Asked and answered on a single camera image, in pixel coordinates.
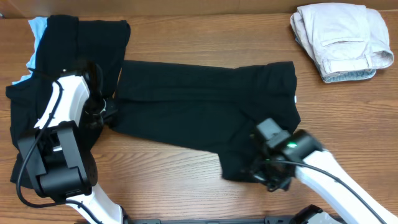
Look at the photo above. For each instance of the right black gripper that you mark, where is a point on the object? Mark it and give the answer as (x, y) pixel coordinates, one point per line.
(261, 171)

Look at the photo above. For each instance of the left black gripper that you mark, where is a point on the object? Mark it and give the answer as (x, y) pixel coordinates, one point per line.
(101, 111)

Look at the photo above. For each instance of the black t-shirt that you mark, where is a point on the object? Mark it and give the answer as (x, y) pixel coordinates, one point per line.
(210, 109)

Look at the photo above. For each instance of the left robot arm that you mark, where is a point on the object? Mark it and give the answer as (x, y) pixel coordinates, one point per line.
(55, 154)

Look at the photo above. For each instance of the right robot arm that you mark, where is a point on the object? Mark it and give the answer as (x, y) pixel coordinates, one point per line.
(284, 156)

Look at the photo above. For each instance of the black polo shirt with logo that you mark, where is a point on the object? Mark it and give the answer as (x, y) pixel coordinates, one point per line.
(66, 43)

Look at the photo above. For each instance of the light blue garment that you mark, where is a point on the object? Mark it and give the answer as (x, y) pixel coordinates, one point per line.
(38, 26)

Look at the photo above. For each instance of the folded beige trousers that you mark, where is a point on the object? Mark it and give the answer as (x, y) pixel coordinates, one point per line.
(343, 37)

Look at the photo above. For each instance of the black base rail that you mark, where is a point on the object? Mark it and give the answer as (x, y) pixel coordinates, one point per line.
(214, 221)

